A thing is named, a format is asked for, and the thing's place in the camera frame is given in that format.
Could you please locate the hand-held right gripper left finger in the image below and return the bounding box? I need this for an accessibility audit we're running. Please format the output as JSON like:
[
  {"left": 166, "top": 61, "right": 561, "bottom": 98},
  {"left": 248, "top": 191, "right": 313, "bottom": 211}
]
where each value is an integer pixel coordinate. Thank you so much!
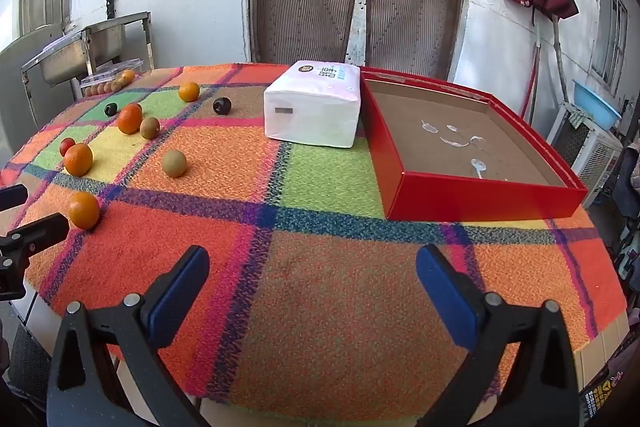
[{"left": 47, "top": 245, "right": 211, "bottom": 427}]

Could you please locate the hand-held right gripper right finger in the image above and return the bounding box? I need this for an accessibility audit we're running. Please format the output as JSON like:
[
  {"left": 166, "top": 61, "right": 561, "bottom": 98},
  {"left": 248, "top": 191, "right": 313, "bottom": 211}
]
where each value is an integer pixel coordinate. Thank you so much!
[{"left": 416, "top": 243, "right": 581, "bottom": 427}]

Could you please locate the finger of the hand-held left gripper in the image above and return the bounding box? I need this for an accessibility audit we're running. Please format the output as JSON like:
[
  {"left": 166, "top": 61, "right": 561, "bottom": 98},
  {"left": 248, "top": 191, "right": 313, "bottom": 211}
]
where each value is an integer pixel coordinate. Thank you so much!
[
  {"left": 0, "top": 213, "right": 70, "bottom": 302},
  {"left": 0, "top": 184, "right": 28, "bottom": 211}
]

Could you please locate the red cardboard box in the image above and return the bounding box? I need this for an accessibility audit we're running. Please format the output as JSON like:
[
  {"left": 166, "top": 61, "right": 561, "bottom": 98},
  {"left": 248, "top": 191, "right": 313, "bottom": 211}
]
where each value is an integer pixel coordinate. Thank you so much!
[{"left": 359, "top": 67, "right": 588, "bottom": 223}]

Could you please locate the pile of small tan fruits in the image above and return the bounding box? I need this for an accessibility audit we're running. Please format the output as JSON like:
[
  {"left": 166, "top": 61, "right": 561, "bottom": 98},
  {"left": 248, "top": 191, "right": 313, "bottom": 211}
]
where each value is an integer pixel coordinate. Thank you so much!
[{"left": 84, "top": 79, "right": 126, "bottom": 96}]

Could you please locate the grey board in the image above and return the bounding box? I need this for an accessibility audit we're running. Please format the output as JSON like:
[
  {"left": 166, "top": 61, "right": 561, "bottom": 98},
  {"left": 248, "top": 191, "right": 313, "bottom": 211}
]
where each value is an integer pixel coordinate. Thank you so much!
[{"left": 0, "top": 24, "right": 81, "bottom": 168}]

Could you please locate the colourful plaid blanket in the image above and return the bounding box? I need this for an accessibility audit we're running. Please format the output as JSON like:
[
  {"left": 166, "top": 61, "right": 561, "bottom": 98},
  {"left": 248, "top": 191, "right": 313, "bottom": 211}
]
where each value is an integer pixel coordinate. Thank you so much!
[{"left": 0, "top": 63, "right": 628, "bottom": 408}]

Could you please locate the clear plastic clamshell container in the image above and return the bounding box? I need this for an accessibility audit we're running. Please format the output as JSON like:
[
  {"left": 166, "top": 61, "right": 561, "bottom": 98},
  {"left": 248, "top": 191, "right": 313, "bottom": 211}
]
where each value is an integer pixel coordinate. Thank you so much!
[{"left": 80, "top": 58, "right": 147, "bottom": 96}]

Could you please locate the stainless steel sink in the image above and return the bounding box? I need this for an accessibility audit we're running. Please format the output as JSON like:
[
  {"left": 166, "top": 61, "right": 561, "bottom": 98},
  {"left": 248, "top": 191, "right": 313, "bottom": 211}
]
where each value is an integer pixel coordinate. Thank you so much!
[{"left": 21, "top": 11, "right": 156, "bottom": 128}]

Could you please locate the white slatted crate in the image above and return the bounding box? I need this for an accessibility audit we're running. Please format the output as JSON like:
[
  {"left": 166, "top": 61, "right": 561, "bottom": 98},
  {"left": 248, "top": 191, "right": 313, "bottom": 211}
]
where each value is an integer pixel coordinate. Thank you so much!
[{"left": 546, "top": 102, "right": 623, "bottom": 208}]

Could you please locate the green checked cloth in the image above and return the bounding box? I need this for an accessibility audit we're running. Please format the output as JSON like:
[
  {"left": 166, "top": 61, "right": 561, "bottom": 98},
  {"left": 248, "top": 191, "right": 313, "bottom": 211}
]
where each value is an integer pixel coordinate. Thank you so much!
[{"left": 567, "top": 107, "right": 591, "bottom": 130}]

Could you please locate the white tissue pack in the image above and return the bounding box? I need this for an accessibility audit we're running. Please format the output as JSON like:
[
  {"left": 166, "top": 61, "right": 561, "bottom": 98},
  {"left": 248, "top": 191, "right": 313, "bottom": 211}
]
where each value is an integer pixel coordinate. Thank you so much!
[{"left": 263, "top": 60, "right": 362, "bottom": 148}]

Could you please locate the blue plastic basin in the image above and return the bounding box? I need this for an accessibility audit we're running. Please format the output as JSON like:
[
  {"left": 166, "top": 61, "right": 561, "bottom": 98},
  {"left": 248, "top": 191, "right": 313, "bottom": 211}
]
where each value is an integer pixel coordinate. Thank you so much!
[{"left": 573, "top": 80, "right": 622, "bottom": 131}]

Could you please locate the white barred window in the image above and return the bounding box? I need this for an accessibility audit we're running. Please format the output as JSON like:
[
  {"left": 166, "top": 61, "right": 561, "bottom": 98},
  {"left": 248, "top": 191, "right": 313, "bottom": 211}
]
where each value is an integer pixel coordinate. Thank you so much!
[{"left": 589, "top": 0, "right": 628, "bottom": 95}]

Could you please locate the red hose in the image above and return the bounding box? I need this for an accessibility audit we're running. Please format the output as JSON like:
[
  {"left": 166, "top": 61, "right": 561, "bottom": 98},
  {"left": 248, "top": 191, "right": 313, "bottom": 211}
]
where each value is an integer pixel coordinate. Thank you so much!
[{"left": 520, "top": 42, "right": 541, "bottom": 125}]

